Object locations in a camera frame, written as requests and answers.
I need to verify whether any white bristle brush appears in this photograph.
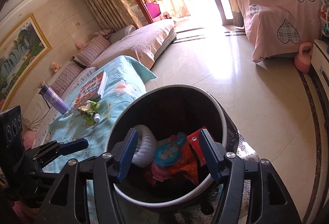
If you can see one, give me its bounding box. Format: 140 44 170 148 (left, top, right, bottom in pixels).
132 124 158 168

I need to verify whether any red white 1928 carton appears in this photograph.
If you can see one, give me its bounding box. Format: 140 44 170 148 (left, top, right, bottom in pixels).
187 126 206 166

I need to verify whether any red snack packet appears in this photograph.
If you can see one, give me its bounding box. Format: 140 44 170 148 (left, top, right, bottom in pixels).
144 152 199 186

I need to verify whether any blue snack wrapper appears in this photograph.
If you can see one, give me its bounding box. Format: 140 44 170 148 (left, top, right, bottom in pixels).
153 133 187 167

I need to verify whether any black round trash bin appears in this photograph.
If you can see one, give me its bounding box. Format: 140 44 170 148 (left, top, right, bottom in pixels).
108 84 239 210

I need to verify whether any green squeeze pouch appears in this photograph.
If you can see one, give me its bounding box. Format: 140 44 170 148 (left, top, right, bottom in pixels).
78 100 100 127

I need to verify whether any purple travel mug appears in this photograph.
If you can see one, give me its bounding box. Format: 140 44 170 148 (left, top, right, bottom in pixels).
39 83 69 114

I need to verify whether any light blue floral tablecloth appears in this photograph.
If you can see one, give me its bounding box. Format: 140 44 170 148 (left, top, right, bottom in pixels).
34 55 157 173

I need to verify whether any red children's book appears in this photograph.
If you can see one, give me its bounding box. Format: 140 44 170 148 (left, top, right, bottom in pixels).
73 70 108 108

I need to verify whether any striped pink cushion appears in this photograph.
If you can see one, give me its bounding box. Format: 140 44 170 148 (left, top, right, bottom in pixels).
74 36 110 67
50 62 84 97

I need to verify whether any small plush teddy toy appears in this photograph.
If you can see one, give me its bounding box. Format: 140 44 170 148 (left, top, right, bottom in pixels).
50 62 62 73

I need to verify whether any framed landscape painting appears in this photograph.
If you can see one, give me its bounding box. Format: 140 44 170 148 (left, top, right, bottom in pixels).
1 13 52 110

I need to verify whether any long pink covered sofa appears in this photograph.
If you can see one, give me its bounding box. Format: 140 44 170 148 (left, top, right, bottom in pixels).
22 19 177 148

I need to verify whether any pink kettlebell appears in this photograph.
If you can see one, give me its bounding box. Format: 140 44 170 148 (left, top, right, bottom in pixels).
294 42 313 73

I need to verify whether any white tv cabinet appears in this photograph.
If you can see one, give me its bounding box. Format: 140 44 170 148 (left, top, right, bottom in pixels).
311 39 329 124

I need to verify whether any beige curtain left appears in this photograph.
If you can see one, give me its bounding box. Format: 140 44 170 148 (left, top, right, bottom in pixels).
85 0 143 31

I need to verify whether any magenta bag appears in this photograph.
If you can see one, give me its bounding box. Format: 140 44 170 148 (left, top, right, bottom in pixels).
145 2 161 19

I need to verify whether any pink heart-print covered furniture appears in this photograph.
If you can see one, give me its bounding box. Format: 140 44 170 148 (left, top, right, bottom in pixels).
237 0 322 63

